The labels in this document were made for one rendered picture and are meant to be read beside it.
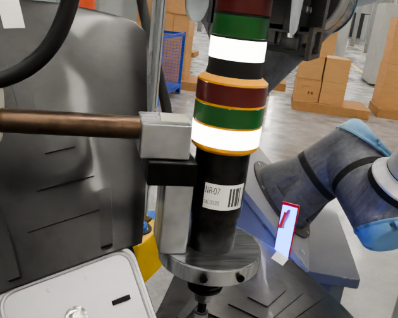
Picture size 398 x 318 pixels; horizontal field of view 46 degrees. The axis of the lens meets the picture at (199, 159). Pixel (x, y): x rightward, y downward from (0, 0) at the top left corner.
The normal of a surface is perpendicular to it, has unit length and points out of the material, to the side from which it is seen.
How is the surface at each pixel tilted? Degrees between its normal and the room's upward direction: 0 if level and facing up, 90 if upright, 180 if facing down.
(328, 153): 64
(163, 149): 90
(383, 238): 123
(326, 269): 0
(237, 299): 9
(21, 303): 48
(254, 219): 90
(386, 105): 90
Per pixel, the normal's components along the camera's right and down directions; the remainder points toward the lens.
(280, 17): -0.39, 0.25
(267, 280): 0.36, -0.90
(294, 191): -0.11, -0.07
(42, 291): 0.06, -0.40
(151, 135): 0.21, 0.33
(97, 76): 0.32, -0.54
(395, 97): -0.18, 0.29
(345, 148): -0.51, -0.49
